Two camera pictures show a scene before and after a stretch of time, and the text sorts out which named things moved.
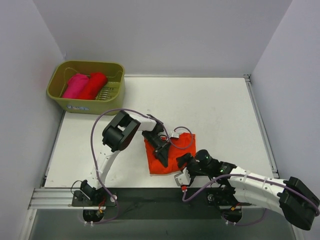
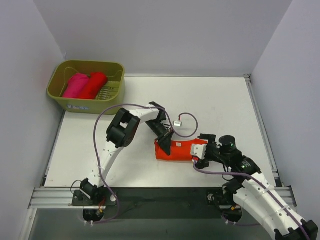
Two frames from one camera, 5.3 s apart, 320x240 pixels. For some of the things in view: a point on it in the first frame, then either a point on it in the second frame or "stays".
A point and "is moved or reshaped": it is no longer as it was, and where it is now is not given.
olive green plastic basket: (87, 87) stays
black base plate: (159, 203) stays
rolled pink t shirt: (76, 86) stays
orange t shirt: (186, 143) is moved or reshaped
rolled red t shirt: (96, 83) stays
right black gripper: (189, 162) → (208, 146)
